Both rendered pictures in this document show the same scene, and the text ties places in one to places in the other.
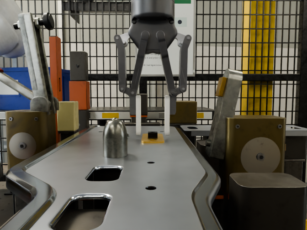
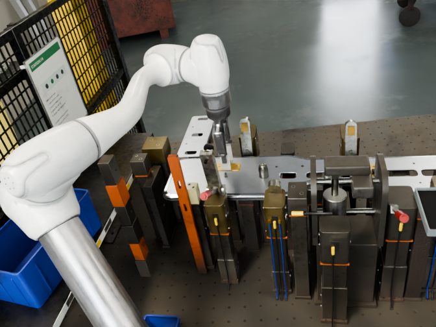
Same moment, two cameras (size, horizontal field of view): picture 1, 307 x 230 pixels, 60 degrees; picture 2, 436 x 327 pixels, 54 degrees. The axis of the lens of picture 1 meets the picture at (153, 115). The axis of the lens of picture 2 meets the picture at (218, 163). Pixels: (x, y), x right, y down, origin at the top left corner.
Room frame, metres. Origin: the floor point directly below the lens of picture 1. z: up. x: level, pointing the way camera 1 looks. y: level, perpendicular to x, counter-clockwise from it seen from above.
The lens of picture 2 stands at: (0.18, 1.13, 1.85)
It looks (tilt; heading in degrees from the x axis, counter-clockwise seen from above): 35 degrees down; 286
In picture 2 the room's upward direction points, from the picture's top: 11 degrees counter-clockwise
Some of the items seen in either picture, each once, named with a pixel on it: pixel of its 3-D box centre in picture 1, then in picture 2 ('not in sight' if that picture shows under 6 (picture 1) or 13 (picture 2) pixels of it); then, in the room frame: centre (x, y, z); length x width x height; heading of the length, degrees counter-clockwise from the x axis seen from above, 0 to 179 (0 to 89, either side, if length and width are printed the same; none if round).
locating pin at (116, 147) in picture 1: (115, 142); (263, 171); (0.35, 0.05, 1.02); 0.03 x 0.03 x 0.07
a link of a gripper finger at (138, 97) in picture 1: (138, 114); (225, 161); (0.47, 0.03, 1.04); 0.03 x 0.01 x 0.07; 0
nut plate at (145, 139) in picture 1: (152, 135); (228, 165); (0.47, 0.00, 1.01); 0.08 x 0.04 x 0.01; 0
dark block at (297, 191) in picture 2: not in sight; (300, 244); (0.23, 0.26, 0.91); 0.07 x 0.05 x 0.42; 90
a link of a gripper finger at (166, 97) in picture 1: (166, 114); (227, 152); (0.47, -0.02, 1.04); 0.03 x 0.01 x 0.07; 0
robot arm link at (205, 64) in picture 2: not in sight; (205, 61); (0.48, 0.00, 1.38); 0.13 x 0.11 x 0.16; 155
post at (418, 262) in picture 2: not in sight; (418, 249); (-0.09, 0.26, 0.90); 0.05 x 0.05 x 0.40; 0
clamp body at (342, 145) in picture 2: not in sight; (348, 169); (0.07, -0.14, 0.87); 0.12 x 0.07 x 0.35; 90
